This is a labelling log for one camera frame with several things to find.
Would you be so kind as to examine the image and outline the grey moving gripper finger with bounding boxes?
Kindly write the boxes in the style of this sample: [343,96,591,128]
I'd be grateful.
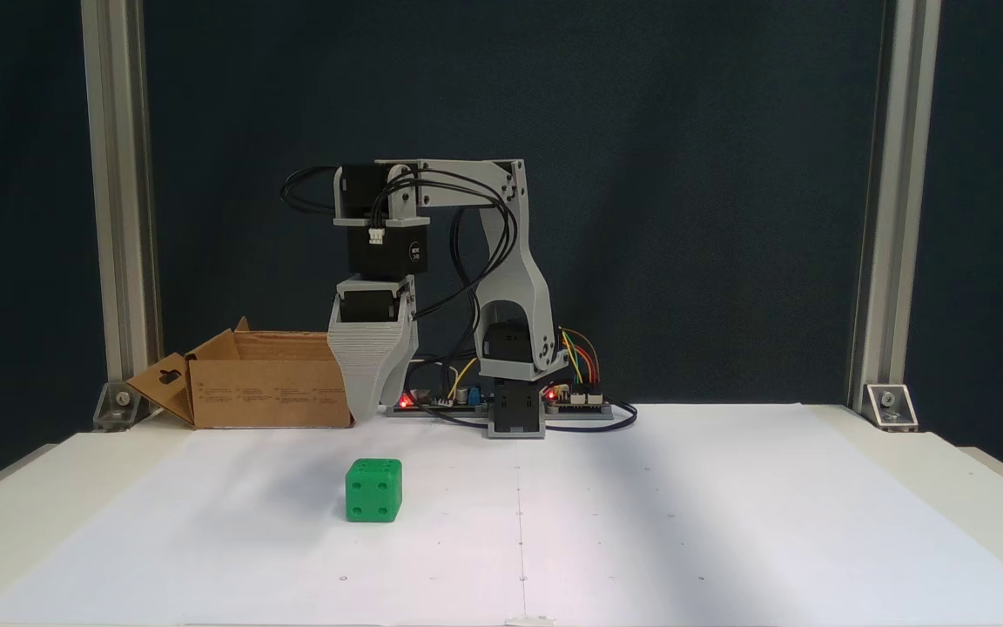
[382,292,421,410]

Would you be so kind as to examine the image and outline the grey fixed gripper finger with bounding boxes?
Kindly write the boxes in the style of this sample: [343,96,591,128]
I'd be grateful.
[327,322,408,425]

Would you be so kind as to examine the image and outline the green die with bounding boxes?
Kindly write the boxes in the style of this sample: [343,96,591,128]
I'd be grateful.
[345,458,403,523]

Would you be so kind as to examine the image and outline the blue power converter board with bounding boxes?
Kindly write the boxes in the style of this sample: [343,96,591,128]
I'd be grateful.
[384,387,487,417]

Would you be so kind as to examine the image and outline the brown cardboard box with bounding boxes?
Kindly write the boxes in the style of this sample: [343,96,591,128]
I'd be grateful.
[125,316,356,430]

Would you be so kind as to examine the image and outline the coloured jumper wires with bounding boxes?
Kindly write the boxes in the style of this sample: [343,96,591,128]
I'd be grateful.
[557,326,603,397]

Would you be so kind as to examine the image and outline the circuit board with jumper wires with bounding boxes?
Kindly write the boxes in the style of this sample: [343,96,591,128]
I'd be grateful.
[545,381,616,421]

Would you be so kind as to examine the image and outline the black power cable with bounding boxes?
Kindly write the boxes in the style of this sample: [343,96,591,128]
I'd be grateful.
[406,401,639,434]

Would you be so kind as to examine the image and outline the metal corner bracket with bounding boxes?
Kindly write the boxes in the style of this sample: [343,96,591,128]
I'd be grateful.
[865,383,919,430]
[92,381,142,433]

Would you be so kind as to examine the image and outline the aluminium frame post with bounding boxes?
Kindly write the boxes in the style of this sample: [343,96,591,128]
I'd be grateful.
[845,0,942,415]
[79,0,163,410]

